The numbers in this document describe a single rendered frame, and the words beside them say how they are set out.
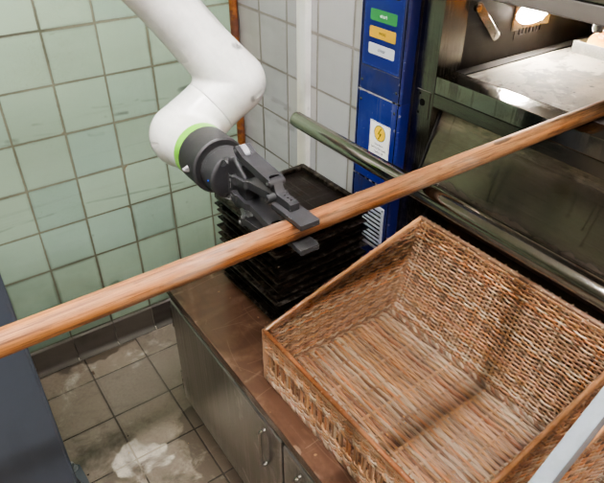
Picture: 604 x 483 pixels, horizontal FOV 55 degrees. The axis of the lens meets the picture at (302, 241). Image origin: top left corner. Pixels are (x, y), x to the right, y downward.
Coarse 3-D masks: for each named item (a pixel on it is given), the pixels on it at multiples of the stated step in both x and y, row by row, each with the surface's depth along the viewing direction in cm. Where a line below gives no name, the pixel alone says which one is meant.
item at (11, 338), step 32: (544, 128) 98; (448, 160) 88; (480, 160) 91; (384, 192) 81; (288, 224) 74; (320, 224) 76; (192, 256) 68; (224, 256) 70; (128, 288) 64; (160, 288) 66; (32, 320) 60; (64, 320) 61; (0, 352) 58
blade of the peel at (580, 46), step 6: (576, 42) 141; (582, 42) 139; (576, 48) 141; (582, 48) 140; (588, 48) 139; (594, 48) 137; (600, 48) 136; (582, 54) 140; (588, 54) 139; (594, 54) 138; (600, 54) 137
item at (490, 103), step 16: (448, 80) 125; (464, 80) 125; (480, 80) 125; (448, 96) 127; (464, 96) 123; (480, 96) 120; (496, 96) 118; (512, 96) 118; (496, 112) 118; (512, 112) 114; (528, 112) 111; (544, 112) 111; (560, 112) 111; (576, 128) 105; (592, 128) 104; (560, 144) 108; (576, 144) 105; (592, 144) 103
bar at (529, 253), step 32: (320, 128) 106; (352, 160) 100; (384, 160) 95; (416, 192) 89; (480, 224) 80; (512, 256) 78; (544, 256) 74; (576, 288) 70; (576, 448) 65; (544, 480) 66
